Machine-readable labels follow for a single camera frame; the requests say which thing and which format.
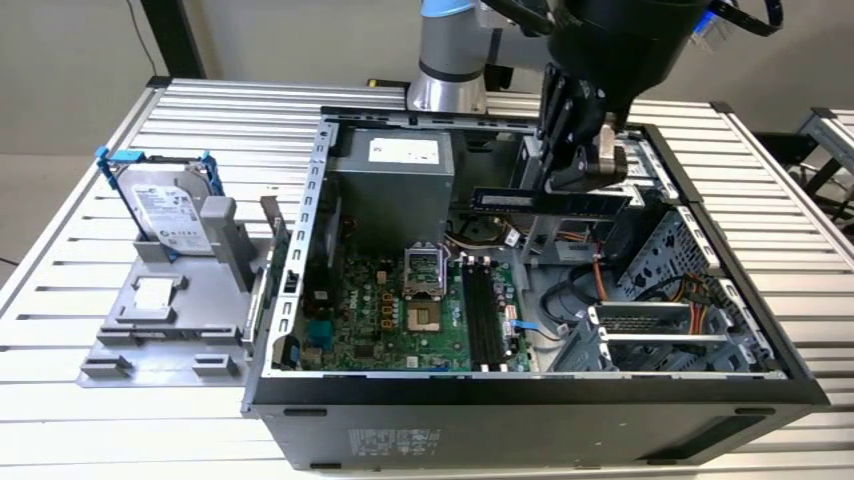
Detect black vertical post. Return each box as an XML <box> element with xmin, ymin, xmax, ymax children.
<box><xmin>140</xmin><ymin>0</ymin><xmax>207</xmax><ymax>81</ymax></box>

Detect CPU cooler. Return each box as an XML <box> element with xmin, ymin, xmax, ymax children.
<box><xmin>444</xmin><ymin>214</ymin><xmax>523</xmax><ymax>251</ymax></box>

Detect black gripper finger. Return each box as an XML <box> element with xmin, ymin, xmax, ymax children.
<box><xmin>536</xmin><ymin>62</ymin><xmax>572</xmax><ymax>182</ymax></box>
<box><xmin>547</xmin><ymin>81</ymin><xmax>606</xmax><ymax>196</ymax></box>

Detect black cable blue tab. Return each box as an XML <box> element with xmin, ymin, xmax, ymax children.
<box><xmin>507</xmin><ymin>318</ymin><xmax>575</xmax><ymax>344</ymax></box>

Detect silver CPU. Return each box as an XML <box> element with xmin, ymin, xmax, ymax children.
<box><xmin>131</xmin><ymin>279</ymin><xmax>176</xmax><ymax>314</ymax></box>

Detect black cable bundle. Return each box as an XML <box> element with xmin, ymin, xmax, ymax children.
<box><xmin>539</xmin><ymin>279</ymin><xmax>595</xmax><ymax>341</ymax></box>

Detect yellow red power wires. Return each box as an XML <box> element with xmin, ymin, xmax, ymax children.
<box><xmin>639</xmin><ymin>272</ymin><xmax>713</xmax><ymax>336</ymax></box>

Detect neighbouring metal slat table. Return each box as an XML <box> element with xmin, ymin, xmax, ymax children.
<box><xmin>797</xmin><ymin>106</ymin><xmax>854</xmax><ymax>224</ymax></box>

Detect grey parts rack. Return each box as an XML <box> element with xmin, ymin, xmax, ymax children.
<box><xmin>73</xmin><ymin>197</ymin><xmax>268</xmax><ymax>391</ymax></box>

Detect green graphics card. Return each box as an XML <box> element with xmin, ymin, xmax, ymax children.
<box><xmin>243</xmin><ymin>195</ymin><xmax>296</xmax><ymax>354</ymax></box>

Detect orange data wire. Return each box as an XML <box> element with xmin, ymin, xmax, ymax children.
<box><xmin>590</xmin><ymin>252</ymin><xmax>610</xmax><ymax>304</ymax></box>

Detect dark RAM stick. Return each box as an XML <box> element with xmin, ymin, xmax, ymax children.
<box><xmin>471</xmin><ymin>185</ymin><xmax>634</xmax><ymax>217</ymax></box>

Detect blue disk carrier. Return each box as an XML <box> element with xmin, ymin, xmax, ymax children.
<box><xmin>95</xmin><ymin>147</ymin><xmax>225</xmax><ymax>264</ymax></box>

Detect CPU socket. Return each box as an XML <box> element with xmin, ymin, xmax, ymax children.
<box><xmin>403</xmin><ymin>294</ymin><xmax>448</xmax><ymax>336</ymax></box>

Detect blue lit cable plug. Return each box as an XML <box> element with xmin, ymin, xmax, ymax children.
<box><xmin>690</xmin><ymin>4</ymin><xmax>730</xmax><ymax>51</ymax></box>

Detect RAM slot black clips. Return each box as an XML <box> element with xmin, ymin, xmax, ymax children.
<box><xmin>460</xmin><ymin>257</ymin><xmax>483</xmax><ymax>372</ymax></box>
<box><xmin>476</xmin><ymin>257</ymin><xmax>499</xmax><ymax>372</ymax></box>

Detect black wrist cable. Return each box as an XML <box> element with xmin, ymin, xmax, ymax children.
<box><xmin>479</xmin><ymin>0</ymin><xmax>556</xmax><ymax>37</ymax></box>
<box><xmin>723</xmin><ymin>0</ymin><xmax>806</xmax><ymax>39</ymax></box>

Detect green motherboard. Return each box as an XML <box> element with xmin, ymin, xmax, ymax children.
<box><xmin>292</xmin><ymin>244</ymin><xmax>535</xmax><ymax>374</ymax></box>

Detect grey metal drive cage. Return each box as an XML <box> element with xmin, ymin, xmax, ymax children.
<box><xmin>512</xmin><ymin>130</ymin><xmax>662</xmax><ymax>264</ymax></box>

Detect grey power supply unit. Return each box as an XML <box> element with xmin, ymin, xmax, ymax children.
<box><xmin>330</xmin><ymin>127</ymin><xmax>459</xmax><ymax>251</ymax></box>

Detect silver hard disk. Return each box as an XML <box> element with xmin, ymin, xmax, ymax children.
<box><xmin>109</xmin><ymin>157</ymin><xmax>215</xmax><ymax>259</ymax></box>

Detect beige wrist bracket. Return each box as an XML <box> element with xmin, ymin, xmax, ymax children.
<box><xmin>595</xmin><ymin>123</ymin><xmax>630</xmax><ymax>187</ymax></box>

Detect grey metal disk bay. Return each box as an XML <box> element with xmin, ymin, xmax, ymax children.
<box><xmin>552</xmin><ymin>299</ymin><xmax>769</xmax><ymax>374</ymax></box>

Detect metal socket cover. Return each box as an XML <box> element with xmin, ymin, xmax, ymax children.
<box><xmin>403</xmin><ymin>241</ymin><xmax>447</xmax><ymax>297</ymax></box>

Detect black PC case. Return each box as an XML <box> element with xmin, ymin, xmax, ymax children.
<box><xmin>239</xmin><ymin>104</ymin><xmax>833</xmax><ymax>474</ymax></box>

